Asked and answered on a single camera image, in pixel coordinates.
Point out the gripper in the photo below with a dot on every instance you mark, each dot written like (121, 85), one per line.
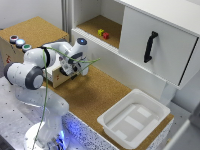
(69, 65)

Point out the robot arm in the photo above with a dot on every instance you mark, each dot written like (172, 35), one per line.
(33, 75)

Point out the wooden drawer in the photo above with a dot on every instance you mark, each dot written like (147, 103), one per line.
(55, 76)

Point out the white cabinet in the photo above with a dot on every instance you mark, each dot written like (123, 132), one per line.
(110, 66)

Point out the yellow block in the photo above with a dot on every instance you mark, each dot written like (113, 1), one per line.
(100, 32)

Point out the green button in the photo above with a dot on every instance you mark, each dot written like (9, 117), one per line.
(26, 47)

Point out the blue button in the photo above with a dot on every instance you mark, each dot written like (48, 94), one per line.
(20, 42)

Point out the red button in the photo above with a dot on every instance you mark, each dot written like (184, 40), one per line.
(14, 38)

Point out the white plastic box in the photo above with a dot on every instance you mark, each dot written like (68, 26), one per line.
(133, 120)

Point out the white sliding door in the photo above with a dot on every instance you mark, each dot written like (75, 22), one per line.
(166, 50)

